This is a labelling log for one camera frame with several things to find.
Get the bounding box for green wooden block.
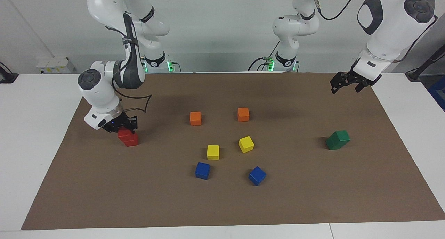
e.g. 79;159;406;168
329;130;351;146
326;138;345;151

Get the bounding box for black slanted stand pole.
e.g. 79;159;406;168
405;44;445;82

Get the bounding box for blue plastic crate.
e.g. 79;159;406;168
428;76;445;112

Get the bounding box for blue wooden block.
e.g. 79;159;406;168
195;162;211;180
248;166;267;186

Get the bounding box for white box with yellow labels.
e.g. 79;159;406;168
37;57;77;74

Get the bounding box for black stand foot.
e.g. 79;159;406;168
0;62;19;84

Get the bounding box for brown paper mat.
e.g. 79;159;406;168
21;72;445;230

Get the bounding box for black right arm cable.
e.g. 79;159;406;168
113;89;153;115

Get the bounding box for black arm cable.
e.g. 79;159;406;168
311;0;437;63
113;89;153;115

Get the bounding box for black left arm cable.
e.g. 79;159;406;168
311;0;437;63

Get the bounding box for black base cables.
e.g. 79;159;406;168
247;41;281;72

